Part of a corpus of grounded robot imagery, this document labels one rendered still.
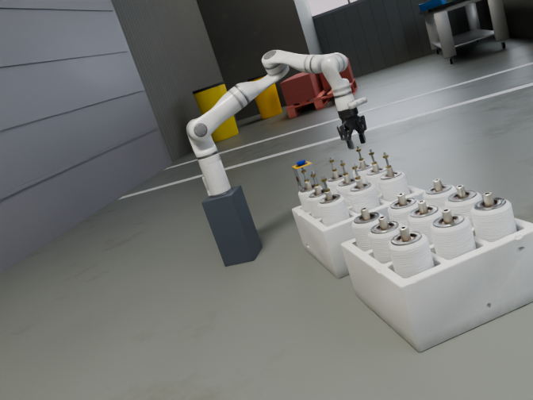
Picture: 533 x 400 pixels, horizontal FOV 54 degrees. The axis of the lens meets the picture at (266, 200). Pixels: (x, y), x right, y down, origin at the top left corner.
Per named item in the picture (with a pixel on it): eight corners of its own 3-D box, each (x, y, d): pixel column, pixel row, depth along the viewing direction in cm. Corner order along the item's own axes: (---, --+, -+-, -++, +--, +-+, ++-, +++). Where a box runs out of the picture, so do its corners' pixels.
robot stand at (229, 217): (224, 267, 224) (201, 202, 216) (234, 253, 237) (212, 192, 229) (254, 260, 219) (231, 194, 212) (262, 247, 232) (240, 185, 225)
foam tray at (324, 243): (338, 279, 176) (323, 231, 172) (304, 248, 214) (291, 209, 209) (438, 237, 182) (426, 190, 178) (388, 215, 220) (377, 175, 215)
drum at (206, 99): (216, 138, 728) (199, 89, 710) (245, 129, 714) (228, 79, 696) (205, 145, 686) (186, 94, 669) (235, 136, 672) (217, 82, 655)
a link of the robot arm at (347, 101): (353, 109, 191) (348, 93, 189) (331, 113, 200) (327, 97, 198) (369, 101, 196) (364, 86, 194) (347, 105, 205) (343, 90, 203)
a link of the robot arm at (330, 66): (341, 97, 192) (355, 90, 197) (329, 55, 188) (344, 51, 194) (327, 100, 197) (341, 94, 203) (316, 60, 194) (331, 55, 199)
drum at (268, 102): (263, 117, 803) (251, 78, 788) (287, 109, 791) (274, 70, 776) (257, 121, 768) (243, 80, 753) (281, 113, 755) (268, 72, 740)
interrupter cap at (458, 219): (443, 231, 124) (443, 228, 124) (427, 225, 131) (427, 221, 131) (471, 220, 125) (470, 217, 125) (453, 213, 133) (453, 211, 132)
